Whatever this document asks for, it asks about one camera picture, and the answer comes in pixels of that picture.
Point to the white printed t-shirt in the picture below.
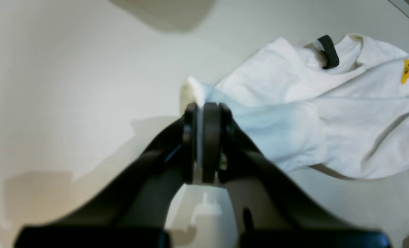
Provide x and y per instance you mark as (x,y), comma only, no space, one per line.
(353,118)

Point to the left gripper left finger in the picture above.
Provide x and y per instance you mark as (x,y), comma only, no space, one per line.
(131,211)

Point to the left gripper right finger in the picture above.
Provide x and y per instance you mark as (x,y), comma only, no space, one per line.
(309,225)

